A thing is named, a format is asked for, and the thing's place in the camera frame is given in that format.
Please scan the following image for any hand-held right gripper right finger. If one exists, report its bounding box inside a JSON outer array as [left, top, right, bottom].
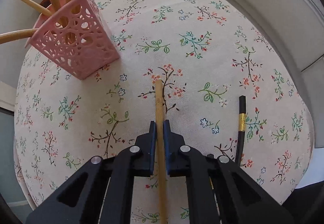
[[163, 120, 294, 224]]

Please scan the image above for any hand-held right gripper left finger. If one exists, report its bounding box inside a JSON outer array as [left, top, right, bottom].
[[25, 121, 156, 224]]

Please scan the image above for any pink perforated utensil holder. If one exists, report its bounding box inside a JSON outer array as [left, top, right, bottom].
[[25, 0, 120, 81]]

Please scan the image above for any floral tablecloth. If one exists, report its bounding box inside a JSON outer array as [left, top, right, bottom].
[[14, 0, 314, 224]]

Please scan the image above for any black chopstick with gold band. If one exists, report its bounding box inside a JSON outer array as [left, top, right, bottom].
[[235, 96, 246, 165]]

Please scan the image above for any person's dark trouser leg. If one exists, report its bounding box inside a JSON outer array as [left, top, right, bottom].
[[281, 181, 324, 224]]

